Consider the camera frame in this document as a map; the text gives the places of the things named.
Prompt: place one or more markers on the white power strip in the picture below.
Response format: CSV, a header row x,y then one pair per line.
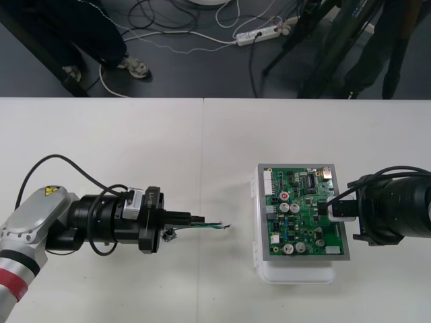
x,y
259,35

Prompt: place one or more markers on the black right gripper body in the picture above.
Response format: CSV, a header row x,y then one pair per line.
x,y
373,241

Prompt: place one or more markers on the black tripod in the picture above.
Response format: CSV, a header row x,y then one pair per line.
x,y
336,47

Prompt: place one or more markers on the white round base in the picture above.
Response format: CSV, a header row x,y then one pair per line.
x,y
210,2

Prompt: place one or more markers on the silver and black left arm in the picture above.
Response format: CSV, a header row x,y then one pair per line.
x,y
91,218

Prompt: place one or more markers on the green circuit board grey frame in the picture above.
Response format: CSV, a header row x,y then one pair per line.
x,y
303,218

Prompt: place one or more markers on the silver and black right arm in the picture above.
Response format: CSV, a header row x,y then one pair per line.
x,y
404,208

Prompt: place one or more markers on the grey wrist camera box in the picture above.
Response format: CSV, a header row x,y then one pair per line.
x,y
131,210
343,208

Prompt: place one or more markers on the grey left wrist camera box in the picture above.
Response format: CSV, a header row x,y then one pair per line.
x,y
131,210

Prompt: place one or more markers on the black slanted metal leg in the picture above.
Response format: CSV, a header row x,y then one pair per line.
x,y
40,54

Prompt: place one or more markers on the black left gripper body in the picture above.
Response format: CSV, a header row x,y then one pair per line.
x,y
151,222

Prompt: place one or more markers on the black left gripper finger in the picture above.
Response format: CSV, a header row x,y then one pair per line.
x,y
178,215
178,222

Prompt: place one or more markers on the person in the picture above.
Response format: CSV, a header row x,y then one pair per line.
x,y
84,33
367,67

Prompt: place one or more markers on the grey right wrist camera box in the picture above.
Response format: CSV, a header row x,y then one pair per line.
x,y
343,208

